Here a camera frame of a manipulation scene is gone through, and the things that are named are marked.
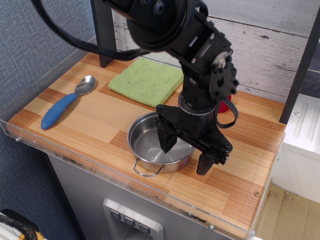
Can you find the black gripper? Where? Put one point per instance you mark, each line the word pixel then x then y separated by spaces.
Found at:
pixel 200 131

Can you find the stainless steel pan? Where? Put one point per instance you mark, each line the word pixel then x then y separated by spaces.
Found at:
pixel 151 160

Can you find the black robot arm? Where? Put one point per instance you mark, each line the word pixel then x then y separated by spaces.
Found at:
pixel 181 29

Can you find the red cone shaped toy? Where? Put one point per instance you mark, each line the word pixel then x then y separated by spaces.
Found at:
pixel 225 107

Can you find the green folded cloth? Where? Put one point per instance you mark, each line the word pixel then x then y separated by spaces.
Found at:
pixel 147 82

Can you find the silver dispenser button panel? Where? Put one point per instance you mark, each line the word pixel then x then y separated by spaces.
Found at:
pixel 125 223

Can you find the grey toy fridge cabinet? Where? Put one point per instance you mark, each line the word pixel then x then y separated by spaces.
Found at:
pixel 86 192

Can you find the white ridged side counter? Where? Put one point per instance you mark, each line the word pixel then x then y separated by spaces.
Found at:
pixel 297 166

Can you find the yellow object at corner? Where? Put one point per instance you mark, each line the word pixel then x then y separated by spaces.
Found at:
pixel 30 235

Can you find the blue handled metal spoon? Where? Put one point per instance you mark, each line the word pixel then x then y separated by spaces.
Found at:
pixel 85 86

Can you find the black right vertical post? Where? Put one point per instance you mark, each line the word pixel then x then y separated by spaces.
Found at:
pixel 303 67

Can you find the black vertical post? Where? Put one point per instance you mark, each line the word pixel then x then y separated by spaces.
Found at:
pixel 303 67
pixel 103 25

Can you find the black left vertical post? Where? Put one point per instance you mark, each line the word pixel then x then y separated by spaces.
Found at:
pixel 103 25

